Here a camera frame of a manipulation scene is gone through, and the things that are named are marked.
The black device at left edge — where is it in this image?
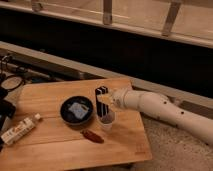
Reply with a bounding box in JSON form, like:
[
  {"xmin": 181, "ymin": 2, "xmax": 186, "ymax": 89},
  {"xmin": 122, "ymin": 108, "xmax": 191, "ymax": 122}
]
[{"xmin": 0, "ymin": 100, "xmax": 16, "ymax": 134}]

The black round bowl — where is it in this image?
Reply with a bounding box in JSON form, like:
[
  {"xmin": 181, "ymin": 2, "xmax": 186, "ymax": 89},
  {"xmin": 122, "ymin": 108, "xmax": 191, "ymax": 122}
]
[{"xmin": 60, "ymin": 96, "xmax": 94, "ymax": 126}]

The white tube bottle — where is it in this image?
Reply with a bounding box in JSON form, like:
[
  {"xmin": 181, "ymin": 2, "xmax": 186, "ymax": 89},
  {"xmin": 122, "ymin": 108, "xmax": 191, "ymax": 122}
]
[{"xmin": 1, "ymin": 113, "xmax": 42, "ymax": 146}]

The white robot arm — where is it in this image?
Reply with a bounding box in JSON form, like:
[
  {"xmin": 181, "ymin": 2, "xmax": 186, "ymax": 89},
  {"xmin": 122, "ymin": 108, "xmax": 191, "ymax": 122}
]
[{"xmin": 97, "ymin": 88, "xmax": 213, "ymax": 146}]

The dark red pepper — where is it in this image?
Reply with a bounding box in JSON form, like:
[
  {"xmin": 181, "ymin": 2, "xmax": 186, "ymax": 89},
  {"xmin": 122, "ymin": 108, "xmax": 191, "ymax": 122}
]
[{"xmin": 81, "ymin": 130, "xmax": 104, "ymax": 143}]

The light blue eraser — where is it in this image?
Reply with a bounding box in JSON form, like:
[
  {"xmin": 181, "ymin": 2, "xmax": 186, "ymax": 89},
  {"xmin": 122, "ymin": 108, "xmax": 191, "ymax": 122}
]
[{"xmin": 68, "ymin": 102, "xmax": 89, "ymax": 119}]

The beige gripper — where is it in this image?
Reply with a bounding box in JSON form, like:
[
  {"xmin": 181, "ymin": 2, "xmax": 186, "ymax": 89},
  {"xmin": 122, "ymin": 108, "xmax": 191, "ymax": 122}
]
[{"xmin": 95, "ymin": 86, "xmax": 115, "ymax": 117}]

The wooden board table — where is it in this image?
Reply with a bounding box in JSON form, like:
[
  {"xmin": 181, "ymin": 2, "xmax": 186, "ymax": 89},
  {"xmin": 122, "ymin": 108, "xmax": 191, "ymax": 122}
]
[{"xmin": 0, "ymin": 78, "xmax": 152, "ymax": 171}]

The round mirror black frame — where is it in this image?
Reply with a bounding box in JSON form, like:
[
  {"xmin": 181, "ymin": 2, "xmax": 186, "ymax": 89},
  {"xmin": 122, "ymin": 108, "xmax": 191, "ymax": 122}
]
[{"xmin": 0, "ymin": 75, "xmax": 24, "ymax": 91}]

